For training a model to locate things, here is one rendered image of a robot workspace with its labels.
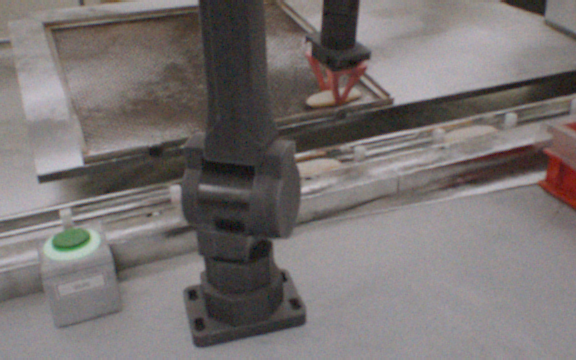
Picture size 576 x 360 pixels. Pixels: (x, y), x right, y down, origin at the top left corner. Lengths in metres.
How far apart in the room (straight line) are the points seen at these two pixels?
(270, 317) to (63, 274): 0.21
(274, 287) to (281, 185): 0.11
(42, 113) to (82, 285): 0.43
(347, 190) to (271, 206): 0.27
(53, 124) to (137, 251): 0.32
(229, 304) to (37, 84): 0.63
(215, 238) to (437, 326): 0.24
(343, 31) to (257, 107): 0.42
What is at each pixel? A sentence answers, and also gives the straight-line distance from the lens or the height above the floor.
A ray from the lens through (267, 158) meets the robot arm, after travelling 0.57.
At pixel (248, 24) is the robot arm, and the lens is 0.54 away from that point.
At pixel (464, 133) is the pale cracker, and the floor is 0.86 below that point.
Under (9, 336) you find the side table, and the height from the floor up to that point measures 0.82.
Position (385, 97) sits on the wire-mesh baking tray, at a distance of 1.06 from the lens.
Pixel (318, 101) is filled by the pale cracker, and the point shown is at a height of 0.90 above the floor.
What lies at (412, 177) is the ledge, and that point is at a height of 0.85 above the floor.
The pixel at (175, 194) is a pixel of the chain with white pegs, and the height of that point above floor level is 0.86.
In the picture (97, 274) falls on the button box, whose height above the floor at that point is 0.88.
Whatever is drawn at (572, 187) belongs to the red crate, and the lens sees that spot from 0.91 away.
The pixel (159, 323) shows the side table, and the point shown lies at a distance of 0.68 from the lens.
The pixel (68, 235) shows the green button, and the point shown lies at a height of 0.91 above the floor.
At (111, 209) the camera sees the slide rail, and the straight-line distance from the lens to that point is 0.85.
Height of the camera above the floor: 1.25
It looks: 27 degrees down
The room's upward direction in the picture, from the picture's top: 2 degrees counter-clockwise
